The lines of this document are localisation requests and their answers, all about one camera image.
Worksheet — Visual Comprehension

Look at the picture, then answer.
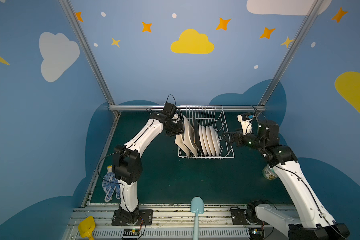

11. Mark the left circuit board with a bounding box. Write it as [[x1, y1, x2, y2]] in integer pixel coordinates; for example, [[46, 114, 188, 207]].
[[123, 228, 140, 237]]

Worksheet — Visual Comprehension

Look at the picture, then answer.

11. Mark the white round plate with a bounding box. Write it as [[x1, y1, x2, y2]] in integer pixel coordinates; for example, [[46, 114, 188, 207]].
[[206, 126, 216, 156], [210, 127, 221, 156], [202, 126, 212, 156], [199, 126, 208, 156]]

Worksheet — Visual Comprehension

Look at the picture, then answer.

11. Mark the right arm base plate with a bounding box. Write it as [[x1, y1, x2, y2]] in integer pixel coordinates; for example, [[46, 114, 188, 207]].
[[230, 207, 269, 225]]

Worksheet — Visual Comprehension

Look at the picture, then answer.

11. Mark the right circuit board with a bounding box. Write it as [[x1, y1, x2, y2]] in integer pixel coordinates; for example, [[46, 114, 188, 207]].
[[249, 228, 265, 240]]

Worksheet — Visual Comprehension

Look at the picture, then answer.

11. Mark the circuit board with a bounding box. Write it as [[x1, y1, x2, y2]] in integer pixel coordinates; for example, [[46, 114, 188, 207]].
[[249, 228, 265, 240], [123, 228, 140, 237]]

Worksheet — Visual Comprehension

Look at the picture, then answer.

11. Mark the black square plate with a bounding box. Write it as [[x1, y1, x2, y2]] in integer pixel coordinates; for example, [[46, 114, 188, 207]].
[[193, 117, 204, 156]]

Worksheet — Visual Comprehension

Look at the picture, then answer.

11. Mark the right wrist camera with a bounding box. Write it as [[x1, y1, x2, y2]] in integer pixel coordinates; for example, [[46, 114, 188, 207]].
[[237, 113, 255, 135]]

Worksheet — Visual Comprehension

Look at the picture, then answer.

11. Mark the light blue toy shovel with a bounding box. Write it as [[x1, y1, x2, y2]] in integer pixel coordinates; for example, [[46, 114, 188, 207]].
[[191, 197, 204, 240]]

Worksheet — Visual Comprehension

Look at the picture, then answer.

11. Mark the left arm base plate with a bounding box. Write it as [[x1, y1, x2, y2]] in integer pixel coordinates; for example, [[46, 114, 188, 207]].
[[111, 208, 153, 226]]

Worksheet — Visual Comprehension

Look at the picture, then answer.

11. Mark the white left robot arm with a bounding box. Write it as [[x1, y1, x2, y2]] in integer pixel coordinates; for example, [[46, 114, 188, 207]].
[[112, 111, 184, 225]]

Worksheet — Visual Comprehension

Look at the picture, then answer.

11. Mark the blue dotted work glove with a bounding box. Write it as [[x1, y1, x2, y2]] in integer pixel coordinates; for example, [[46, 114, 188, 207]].
[[102, 166, 122, 203]]

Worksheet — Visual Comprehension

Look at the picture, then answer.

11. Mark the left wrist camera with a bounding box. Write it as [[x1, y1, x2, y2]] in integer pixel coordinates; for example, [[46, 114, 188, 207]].
[[162, 102, 178, 119]]

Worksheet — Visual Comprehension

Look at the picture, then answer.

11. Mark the cream square plate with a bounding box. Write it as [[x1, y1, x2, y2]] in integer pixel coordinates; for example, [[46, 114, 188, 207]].
[[175, 134, 191, 156], [183, 117, 198, 156]]

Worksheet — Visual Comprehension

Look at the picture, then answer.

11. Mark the white wire dish rack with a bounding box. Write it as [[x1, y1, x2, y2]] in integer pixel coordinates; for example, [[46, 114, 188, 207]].
[[178, 105, 235, 159]]

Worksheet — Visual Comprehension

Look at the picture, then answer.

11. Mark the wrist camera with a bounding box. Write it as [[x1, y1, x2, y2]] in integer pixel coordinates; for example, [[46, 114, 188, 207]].
[[162, 102, 178, 119], [237, 113, 255, 135]]

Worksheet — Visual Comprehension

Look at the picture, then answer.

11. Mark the small printed cup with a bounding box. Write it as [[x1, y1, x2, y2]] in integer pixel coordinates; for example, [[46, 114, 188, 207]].
[[262, 165, 278, 181]]

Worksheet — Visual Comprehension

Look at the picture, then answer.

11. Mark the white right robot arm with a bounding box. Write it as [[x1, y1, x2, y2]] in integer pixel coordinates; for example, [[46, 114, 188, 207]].
[[222, 120, 350, 240]]

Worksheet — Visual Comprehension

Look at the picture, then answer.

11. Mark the yellow toy scoop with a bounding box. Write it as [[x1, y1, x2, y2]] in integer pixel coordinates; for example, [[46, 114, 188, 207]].
[[78, 216, 96, 240]]

